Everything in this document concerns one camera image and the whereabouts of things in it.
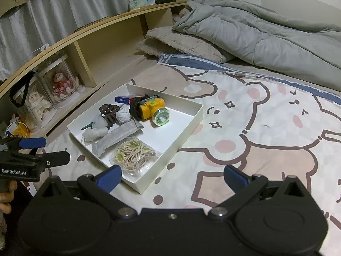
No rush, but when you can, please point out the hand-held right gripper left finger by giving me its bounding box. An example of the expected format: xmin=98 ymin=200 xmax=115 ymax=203
xmin=32 ymin=164 xmax=137 ymax=218

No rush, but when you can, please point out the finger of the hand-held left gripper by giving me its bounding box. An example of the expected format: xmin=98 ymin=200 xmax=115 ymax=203
xmin=14 ymin=151 xmax=71 ymax=167
xmin=0 ymin=137 xmax=48 ymax=152

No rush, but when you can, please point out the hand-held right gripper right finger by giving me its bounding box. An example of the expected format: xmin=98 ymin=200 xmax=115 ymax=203
xmin=208 ymin=164 xmax=316 ymax=218

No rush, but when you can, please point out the clear bag of hair ties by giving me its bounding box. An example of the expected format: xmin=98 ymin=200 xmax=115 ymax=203
xmin=109 ymin=136 xmax=163 ymax=178

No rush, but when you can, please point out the grey foil packet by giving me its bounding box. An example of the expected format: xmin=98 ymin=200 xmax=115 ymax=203
xmin=92 ymin=121 xmax=144 ymax=158

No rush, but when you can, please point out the white cloth bundle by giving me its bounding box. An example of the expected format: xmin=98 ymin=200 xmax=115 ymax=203
xmin=81 ymin=127 xmax=108 ymax=146

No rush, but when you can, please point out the white patterned cloth ball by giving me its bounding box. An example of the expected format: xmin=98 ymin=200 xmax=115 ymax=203
xmin=116 ymin=105 xmax=132 ymax=125

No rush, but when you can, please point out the dark hair claw clip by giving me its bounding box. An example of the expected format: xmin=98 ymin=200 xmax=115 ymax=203
xmin=99 ymin=104 xmax=121 ymax=128

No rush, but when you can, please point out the colourful card box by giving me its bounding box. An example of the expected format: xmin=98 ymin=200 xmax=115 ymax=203
xmin=115 ymin=95 xmax=135 ymax=105

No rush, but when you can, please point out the white cardboard box tray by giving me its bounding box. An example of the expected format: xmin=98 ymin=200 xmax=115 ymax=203
xmin=67 ymin=83 xmax=204 ymax=194

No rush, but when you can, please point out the yellow headlamp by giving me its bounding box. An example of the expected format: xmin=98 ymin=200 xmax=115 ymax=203
xmin=129 ymin=96 xmax=171 ymax=127

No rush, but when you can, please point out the person's left hand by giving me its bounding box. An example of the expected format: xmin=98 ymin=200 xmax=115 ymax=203
xmin=0 ymin=191 xmax=16 ymax=214

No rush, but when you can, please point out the clear display case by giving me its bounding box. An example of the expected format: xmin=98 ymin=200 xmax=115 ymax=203
xmin=11 ymin=71 xmax=58 ymax=133
xmin=35 ymin=54 xmax=81 ymax=110

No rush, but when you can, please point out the white rabbit doll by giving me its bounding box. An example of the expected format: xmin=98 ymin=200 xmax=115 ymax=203
xmin=27 ymin=84 xmax=52 ymax=120

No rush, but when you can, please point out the bear printed blanket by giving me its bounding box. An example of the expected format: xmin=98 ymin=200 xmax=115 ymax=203
xmin=35 ymin=53 xmax=341 ymax=256

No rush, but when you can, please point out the doll in red dress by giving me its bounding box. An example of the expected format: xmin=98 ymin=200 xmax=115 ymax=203
xmin=52 ymin=72 xmax=75 ymax=103

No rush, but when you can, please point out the beige bed mattress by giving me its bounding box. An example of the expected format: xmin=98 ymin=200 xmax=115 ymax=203
xmin=35 ymin=57 xmax=341 ymax=150

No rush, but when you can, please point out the wooden headboard shelf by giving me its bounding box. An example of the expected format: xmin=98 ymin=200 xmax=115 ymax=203
xmin=0 ymin=0 xmax=188 ymax=139

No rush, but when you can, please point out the grey curtain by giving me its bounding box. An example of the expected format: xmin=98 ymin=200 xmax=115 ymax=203
xmin=0 ymin=0 xmax=164 ymax=84

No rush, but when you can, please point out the grey duvet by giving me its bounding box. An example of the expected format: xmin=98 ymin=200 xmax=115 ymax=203
xmin=172 ymin=0 xmax=341 ymax=71

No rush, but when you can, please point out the beige fluffy blanket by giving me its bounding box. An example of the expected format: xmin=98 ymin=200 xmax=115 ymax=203
xmin=134 ymin=25 xmax=235 ymax=63

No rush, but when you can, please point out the tissue pack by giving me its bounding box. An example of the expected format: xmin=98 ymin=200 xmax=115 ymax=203
xmin=129 ymin=0 xmax=156 ymax=12

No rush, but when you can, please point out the black strap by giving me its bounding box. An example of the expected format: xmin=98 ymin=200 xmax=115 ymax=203
xmin=10 ymin=71 xmax=36 ymax=109

